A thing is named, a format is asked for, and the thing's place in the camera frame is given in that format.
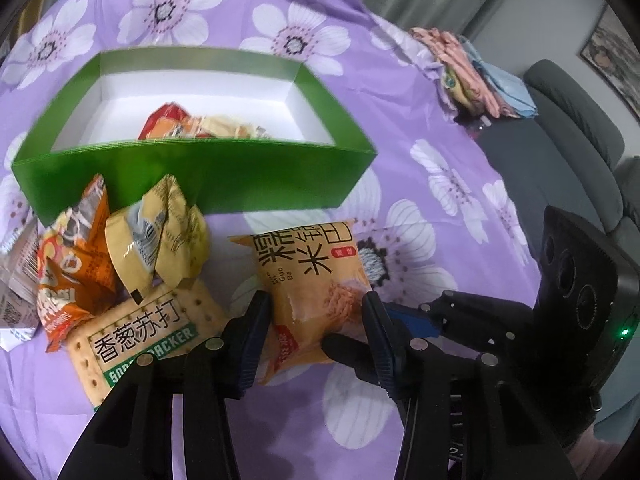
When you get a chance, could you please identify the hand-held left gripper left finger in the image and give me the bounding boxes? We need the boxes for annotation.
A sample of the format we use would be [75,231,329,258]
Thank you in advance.
[57,290,271,480]

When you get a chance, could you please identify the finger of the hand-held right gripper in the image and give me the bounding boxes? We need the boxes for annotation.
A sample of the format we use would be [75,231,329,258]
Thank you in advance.
[321,334,386,383]
[385,290,538,361]

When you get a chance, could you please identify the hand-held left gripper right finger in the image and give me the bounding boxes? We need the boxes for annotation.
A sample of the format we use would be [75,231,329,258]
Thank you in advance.
[361,291,576,480]

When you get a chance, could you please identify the orange rice crust packet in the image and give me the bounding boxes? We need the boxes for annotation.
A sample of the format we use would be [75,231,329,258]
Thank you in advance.
[227,219,373,386]

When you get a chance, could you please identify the cracker packet with green label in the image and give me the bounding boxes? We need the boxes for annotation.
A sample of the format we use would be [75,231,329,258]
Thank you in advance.
[65,275,228,408]

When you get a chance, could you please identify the green cardboard box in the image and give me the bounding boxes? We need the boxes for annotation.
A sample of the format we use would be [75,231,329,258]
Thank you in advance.
[11,49,378,226]

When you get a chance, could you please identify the orange panda snack packet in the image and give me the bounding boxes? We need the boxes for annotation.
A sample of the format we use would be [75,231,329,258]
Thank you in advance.
[37,174,121,353]

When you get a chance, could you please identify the red snack packet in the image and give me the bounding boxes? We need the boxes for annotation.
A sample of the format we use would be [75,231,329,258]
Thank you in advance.
[137,102,193,141]

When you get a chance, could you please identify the person's right forearm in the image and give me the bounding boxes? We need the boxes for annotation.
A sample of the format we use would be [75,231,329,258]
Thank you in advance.
[570,422,608,480]

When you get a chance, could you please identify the grey sofa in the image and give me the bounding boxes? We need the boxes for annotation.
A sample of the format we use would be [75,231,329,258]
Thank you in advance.
[470,59,640,281]

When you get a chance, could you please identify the light blue folded cloth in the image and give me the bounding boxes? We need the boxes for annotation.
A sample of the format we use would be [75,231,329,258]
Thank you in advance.
[460,40,538,120]

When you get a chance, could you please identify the framed landscape picture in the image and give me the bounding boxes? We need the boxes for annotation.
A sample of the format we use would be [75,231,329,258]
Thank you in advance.
[580,4,640,121]

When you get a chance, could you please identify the white silver peanut packet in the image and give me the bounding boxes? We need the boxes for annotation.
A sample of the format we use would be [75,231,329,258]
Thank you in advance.
[0,220,43,351]

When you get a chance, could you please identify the pink patterned folded cloths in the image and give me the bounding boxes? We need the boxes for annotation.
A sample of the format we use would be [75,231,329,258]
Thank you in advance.
[409,27,501,121]

